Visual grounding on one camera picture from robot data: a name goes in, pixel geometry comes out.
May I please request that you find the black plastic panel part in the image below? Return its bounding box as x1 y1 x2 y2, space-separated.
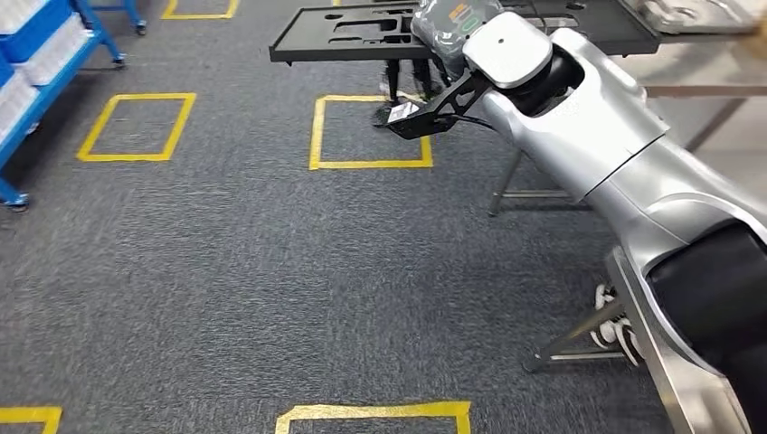
269 0 660 66

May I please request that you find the stainless steel workbench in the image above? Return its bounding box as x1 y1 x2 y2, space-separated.
524 245 750 434

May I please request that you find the blue wheeled shelf cart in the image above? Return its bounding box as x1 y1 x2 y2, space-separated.
0 0 148 212

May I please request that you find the stainless steel table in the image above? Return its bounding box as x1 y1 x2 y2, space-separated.
488 0 767 218

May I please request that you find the white plastic bin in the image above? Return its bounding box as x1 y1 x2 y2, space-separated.
0 71 40 142
21 13 91 87
0 0 46 34

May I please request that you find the grey metal casting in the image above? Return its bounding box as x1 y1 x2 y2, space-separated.
622 0 759 34

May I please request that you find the blue plastic bin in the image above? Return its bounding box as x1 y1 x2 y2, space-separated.
0 0 74 64

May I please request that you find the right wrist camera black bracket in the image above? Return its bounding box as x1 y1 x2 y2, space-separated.
383 71 496 141

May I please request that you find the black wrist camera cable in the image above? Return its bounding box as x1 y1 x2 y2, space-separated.
446 112 498 133

